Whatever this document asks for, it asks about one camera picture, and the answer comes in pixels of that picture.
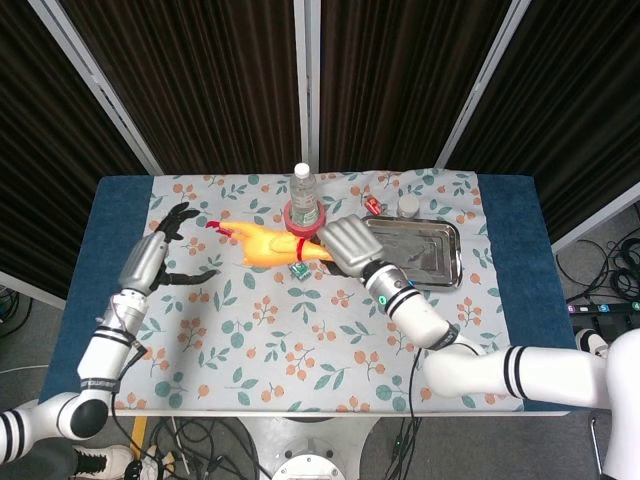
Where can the stainless steel tray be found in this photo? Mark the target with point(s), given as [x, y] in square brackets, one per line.
[430, 250]

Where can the black power strip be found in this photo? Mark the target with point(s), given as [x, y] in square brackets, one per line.
[605, 307]

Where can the red tape roll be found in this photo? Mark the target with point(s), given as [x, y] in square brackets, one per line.
[300, 229]

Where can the dark corrugated partition panel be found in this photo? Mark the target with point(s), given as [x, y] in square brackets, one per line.
[50, 150]
[200, 75]
[575, 100]
[400, 75]

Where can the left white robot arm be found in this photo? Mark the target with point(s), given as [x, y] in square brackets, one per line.
[100, 350]

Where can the chrome tube frame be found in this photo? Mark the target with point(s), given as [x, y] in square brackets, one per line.
[595, 445]

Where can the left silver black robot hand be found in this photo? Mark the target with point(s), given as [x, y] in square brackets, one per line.
[142, 265]

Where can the blue table cover cloth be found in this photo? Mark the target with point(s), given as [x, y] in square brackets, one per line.
[100, 240]

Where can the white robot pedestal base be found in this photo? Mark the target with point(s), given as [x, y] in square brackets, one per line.
[310, 465]

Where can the dark trouser leg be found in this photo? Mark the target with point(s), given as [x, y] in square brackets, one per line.
[35, 462]

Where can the small red toy car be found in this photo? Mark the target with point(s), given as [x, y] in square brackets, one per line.
[372, 204]

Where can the orange rubber chicken toy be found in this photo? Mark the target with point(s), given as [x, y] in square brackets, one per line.
[265, 242]

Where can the floral printed tablecloth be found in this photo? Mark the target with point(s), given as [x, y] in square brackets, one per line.
[250, 325]

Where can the white sneaker with black trim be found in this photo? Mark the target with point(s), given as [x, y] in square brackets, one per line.
[107, 460]

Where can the clear plastic water bottle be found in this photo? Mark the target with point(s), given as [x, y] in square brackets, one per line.
[304, 192]

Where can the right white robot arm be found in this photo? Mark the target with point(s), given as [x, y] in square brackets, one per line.
[415, 315]

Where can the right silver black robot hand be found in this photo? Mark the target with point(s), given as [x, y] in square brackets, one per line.
[350, 245]

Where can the small green toy car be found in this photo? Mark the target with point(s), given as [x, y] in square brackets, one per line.
[300, 271]

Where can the small jar with silver lid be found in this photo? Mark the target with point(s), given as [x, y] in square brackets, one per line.
[408, 206]

